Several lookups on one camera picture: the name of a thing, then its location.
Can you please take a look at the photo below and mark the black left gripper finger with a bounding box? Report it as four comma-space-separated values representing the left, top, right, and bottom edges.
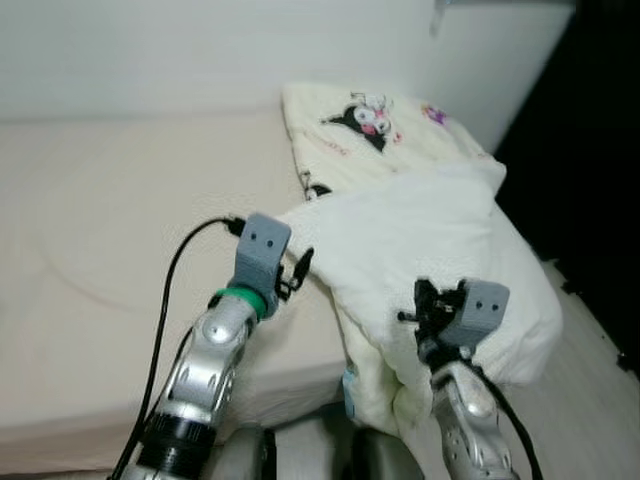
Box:
286, 247, 315, 298

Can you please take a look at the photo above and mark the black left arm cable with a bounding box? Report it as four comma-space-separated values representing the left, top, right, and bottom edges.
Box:
110, 215, 246, 480

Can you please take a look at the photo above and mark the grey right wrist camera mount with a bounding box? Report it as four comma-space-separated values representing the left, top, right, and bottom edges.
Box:
450, 280, 511, 349

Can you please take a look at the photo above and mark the cream sheeted mattress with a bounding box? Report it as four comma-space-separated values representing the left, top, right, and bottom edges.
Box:
0, 105, 521, 476

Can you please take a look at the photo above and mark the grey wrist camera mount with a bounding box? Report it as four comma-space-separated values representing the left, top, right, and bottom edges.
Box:
450, 280, 511, 349
232, 212, 293, 299

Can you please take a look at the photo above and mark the white folded duvet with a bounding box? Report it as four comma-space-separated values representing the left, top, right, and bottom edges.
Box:
278, 163, 564, 441

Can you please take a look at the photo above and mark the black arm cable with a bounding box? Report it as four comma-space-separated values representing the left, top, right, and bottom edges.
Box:
110, 215, 246, 480
440, 350, 546, 480

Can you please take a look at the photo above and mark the black cabinet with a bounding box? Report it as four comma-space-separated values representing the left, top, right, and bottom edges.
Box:
495, 0, 640, 376

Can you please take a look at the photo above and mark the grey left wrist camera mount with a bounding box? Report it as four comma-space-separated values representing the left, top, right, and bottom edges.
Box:
232, 212, 293, 299

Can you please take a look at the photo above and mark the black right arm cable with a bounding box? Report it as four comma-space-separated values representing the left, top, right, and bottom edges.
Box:
440, 350, 546, 480

